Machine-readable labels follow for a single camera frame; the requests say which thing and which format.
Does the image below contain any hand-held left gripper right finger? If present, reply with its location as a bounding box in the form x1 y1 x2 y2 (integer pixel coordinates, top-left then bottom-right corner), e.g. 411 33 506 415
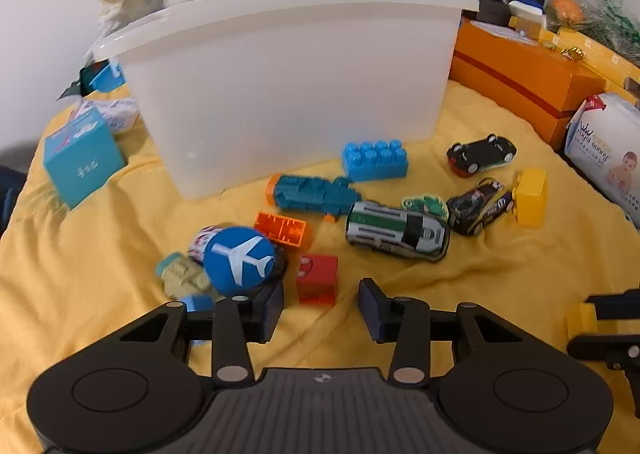
359 278 533 387

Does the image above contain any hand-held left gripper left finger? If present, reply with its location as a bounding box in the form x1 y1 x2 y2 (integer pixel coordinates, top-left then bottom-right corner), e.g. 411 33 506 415
107 281 285 387

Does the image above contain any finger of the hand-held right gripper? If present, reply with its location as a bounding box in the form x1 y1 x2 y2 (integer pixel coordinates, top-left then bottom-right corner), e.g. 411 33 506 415
567 334 640 417
582 290 640 323

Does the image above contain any small yellow single-stud brick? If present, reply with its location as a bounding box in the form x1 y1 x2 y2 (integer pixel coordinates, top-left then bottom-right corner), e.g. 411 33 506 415
566 303 599 336

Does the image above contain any blue round airplane block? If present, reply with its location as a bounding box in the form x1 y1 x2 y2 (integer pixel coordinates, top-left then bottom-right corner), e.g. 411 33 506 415
202 226 278 297

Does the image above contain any white and green toy car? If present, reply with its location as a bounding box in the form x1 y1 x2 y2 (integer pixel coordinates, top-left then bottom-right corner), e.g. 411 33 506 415
345 200 450 262

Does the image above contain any red and white toy car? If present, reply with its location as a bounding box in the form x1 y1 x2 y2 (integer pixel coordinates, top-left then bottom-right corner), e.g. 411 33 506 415
446 134 518 179

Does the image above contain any white plastic bin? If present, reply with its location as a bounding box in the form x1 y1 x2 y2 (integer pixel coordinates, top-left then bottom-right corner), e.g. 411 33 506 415
92 0 480 201

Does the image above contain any red brick with white mark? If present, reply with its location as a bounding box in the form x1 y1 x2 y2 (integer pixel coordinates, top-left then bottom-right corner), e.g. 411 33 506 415
296 255 339 305

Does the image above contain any orange brick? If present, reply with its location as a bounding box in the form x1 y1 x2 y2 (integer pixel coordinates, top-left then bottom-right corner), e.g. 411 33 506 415
254 211 313 249

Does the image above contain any beige and light blue toy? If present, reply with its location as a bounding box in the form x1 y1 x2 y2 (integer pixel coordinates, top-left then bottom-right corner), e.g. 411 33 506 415
155 251 217 312

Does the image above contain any round striped toy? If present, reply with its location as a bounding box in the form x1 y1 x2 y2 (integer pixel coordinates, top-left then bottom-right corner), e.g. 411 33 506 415
187 225 223 262

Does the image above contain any green frog figure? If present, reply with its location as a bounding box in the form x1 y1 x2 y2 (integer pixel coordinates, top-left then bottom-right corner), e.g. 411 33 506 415
402 193 449 222

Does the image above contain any teal toy water gun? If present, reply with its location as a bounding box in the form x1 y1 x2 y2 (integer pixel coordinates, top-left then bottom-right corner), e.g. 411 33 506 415
265 174 363 225

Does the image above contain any yellow square brick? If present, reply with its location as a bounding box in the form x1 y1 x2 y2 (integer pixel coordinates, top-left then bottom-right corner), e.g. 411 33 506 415
514 169 548 229

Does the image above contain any black and yellow race car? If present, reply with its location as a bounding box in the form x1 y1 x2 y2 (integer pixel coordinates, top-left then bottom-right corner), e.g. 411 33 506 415
446 178 515 236

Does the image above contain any baby wipes packet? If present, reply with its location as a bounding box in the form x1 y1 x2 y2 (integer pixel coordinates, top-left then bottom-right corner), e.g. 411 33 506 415
564 92 640 229

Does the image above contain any blue eight-stud brick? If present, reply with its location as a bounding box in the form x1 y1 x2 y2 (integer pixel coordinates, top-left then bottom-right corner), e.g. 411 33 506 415
342 140 410 183

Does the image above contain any yellow blanket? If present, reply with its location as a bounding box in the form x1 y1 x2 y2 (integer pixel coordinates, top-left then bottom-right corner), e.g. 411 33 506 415
0 78 640 454

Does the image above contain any teal cardboard box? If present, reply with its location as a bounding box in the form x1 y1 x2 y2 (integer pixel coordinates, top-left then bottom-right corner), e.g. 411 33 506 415
44 108 126 209

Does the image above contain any yellow cardboard box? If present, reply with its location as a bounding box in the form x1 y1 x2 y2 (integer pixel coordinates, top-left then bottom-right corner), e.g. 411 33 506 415
540 28 640 99

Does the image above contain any white blue printed packet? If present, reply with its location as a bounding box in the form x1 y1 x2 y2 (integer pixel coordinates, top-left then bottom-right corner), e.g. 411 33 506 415
75 98 141 135

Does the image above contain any large orange box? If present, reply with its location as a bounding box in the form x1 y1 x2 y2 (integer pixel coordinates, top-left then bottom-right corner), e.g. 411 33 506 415
450 18 608 151

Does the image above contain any dark blue bag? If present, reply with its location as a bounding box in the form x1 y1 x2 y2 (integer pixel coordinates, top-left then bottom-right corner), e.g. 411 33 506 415
0 166 27 235

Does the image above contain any light blue plastic piece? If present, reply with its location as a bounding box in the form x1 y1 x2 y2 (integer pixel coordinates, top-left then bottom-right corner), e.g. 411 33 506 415
90 61 126 92

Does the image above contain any clear plastic bag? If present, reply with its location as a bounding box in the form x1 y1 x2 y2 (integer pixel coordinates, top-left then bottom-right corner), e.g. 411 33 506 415
544 0 640 67

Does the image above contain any dark green box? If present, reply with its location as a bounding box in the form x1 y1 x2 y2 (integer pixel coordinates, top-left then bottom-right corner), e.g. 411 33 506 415
57 61 108 99

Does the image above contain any white and blue block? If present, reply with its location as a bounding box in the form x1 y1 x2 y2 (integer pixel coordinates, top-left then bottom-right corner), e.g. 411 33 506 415
509 0 548 28

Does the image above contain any black power adapter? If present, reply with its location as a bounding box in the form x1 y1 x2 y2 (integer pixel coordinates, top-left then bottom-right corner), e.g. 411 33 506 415
480 0 511 24

